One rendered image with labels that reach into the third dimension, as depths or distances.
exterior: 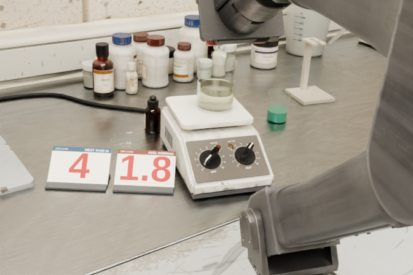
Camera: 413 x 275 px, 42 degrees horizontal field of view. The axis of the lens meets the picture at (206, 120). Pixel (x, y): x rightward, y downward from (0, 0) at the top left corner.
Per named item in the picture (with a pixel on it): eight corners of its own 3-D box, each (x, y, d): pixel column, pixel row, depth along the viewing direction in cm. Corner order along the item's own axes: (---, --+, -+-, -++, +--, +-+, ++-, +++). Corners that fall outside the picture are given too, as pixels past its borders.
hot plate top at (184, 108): (253, 124, 85) (254, 119, 85) (179, 131, 82) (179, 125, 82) (228, 96, 96) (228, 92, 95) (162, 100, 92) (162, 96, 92)
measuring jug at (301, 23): (346, 52, 153) (355, -1, 147) (337, 64, 143) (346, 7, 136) (284, 42, 160) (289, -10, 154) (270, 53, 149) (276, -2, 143)
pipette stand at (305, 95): (335, 101, 118) (343, 44, 113) (303, 105, 115) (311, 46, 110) (314, 88, 125) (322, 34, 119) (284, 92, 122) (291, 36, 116)
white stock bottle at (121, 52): (118, 92, 116) (117, 40, 112) (102, 83, 121) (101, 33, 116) (142, 86, 120) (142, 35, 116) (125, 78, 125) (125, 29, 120)
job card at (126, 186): (173, 194, 80) (174, 170, 78) (112, 191, 80) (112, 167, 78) (175, 174, 86) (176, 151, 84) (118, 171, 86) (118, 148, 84)
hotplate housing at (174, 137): (273, 191, 82) (279, 145, 79) (190, 202, 79) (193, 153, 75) (225, 130, 102) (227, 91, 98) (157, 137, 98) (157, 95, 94)
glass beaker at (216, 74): (221, 120, 85) (224, 69, 82) (187, 110, 88) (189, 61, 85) (242, 107, 91) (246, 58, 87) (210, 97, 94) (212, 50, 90)
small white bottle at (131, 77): (123, 92, 116) (122, 63, 114) (129, 89, 118) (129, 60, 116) (133, 95, 115) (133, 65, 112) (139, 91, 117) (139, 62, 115)
